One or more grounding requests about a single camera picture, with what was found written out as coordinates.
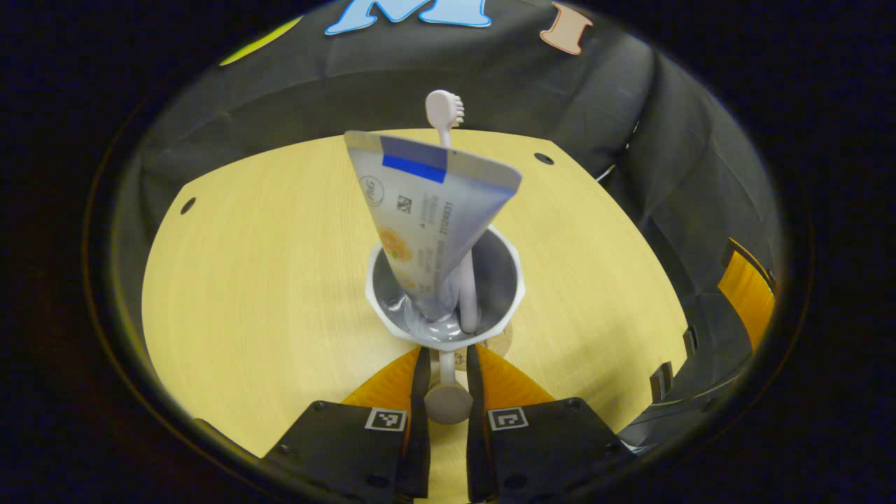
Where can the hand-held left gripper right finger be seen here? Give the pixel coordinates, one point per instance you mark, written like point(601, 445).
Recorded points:
point(477, 448)

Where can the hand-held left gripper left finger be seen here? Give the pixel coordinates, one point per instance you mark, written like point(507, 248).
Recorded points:
point(420, 448)

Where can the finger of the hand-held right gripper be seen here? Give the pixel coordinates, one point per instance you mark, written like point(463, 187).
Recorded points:
point(745, 297)

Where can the white cup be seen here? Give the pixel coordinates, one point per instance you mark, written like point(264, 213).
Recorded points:
point(504, 280)

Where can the white toothpaste tube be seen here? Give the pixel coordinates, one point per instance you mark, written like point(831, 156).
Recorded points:
point(427, 210)

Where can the white toothbrush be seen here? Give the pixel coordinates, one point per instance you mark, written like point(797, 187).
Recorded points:
point(442, 112)

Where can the wooden desktop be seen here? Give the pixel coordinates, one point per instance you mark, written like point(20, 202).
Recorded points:
point(266, 280)

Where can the dark rectangular object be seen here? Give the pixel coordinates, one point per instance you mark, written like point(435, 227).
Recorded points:
point(691, 341)
point(661, 381)

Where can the black backdrop cloth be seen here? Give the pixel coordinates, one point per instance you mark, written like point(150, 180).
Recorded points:
point(280, 105)

